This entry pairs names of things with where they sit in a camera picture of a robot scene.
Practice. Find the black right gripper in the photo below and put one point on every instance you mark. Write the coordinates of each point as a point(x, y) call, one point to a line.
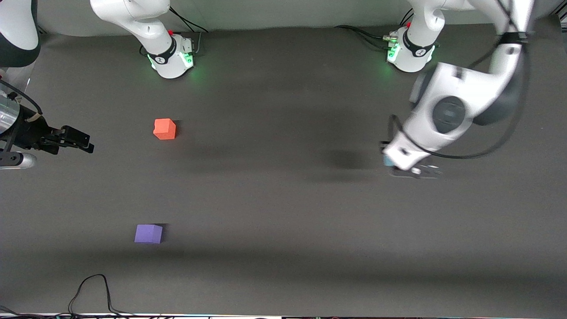
point(30, 134)

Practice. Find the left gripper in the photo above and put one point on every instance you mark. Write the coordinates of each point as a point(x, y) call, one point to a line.
point(382, 143)

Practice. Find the light blue foam block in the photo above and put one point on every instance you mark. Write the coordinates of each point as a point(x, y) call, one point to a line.
point(388, 161)

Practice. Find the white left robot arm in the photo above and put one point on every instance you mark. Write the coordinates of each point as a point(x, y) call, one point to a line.
point(447, 88)

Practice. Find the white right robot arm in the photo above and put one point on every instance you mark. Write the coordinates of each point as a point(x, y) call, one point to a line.
point(155, 26)

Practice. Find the orange foam block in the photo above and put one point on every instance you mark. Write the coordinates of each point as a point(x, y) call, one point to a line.
point(165, 129)

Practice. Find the purple foam block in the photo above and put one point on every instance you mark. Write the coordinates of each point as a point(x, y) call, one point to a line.
point(148, 233)

